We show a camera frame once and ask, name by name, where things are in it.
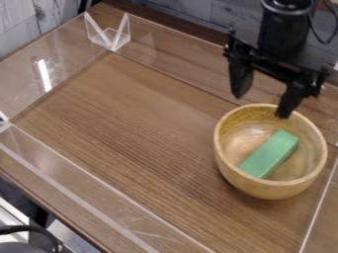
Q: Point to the black metal table frame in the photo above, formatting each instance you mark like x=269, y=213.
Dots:
x=24, y=224

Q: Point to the clear acrylic corner bracket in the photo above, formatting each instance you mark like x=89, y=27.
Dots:
x=113, y=39

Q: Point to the green rectangular block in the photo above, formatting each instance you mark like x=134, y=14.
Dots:
x=270, y=155

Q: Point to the clear acrylic tray wall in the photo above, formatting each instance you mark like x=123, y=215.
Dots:
x=110, y=218

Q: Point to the brown wooden bowl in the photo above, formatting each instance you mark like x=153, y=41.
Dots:
x=242, y=130

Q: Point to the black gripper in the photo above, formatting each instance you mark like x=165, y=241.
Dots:
x=284, y=48

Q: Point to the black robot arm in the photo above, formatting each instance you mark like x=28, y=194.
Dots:
x=286, y=50

